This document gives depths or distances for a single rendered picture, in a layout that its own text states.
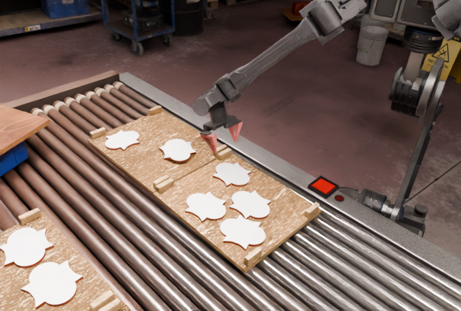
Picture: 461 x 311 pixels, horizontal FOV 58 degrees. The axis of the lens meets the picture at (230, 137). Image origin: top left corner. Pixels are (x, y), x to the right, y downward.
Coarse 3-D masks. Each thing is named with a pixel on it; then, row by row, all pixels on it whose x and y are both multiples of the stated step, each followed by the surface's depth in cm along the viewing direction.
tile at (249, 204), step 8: (240, 192) 135; (248, 192) 135; (256, 192) 135; (232, 200) 132; (240, 200) 132; (248, 200) 132; (256, 200) 132; (264, 200) 132; (232, 208) 129; (240, 208) 129; (248, 208) 129; (256, 208) 129; (264, 208) 129; (248, 216) 126; (256, 216) 126; (264, 216) 127
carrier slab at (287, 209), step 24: (168, 192) 135; (192, 192) 135; (216, 192) 136; (264, 192) 137; (288, 192) 138; (192, 216) 126; (288, 216) 128; (312, 216) 129; (216, 240) 119; (240, 264) 112
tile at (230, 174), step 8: (216, 168) 145; (224, 168) 145; (232, 168) 145; (240, 168) 146; (216, 176) 142; (224, 176) 141; (232, 176) 142; (240, 176) 142; (248, 176) 142; (232, 184) 139; (240, 184) 138
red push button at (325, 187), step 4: (320, 180) 145; (316, 184) 143; (320, 184) 143; (324, 184) 143; (328, 184) 143; (320, 188) 141; (324, 188) 141; (328, 188) 141; (332, 188) 142; (324, 192) 140; (328, 192) 140
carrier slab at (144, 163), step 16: (128, 128) 165; (144, 128) 166; (160, 128) 167; (176, 128) 167; (192, 128) 168; (96, 144) 155; (144, 144) 157; (160, 144) 157; (192, 144) 158; (112, 160) 149; (128, 160) 148; (144, 160) 149; (160, 160) 149; (192, 160) 150; (208, 160) 150; (144, 176) 141; (160, 176) 141; (176, 176) 142
